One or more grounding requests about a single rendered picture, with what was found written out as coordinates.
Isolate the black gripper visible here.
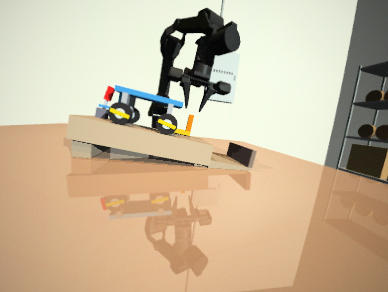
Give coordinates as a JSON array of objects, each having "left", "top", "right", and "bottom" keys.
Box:
[{"left": 167, "top": 53, "right": 232, "bottom": 112}]

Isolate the tan wooden ramp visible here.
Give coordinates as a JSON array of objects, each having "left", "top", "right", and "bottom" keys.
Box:
[{"left": 66, "top": 107, "right": 257, "bottom": 171}]

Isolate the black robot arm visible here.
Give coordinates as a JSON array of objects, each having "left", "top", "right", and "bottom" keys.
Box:
[{"left": 148, "top": 7, "right": 241, "bottom": 129}]

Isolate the red-headed metal pin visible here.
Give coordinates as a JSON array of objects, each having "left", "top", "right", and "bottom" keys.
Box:
[{"left": 103, "top": 86, "right": 115, "bottom": 106}]

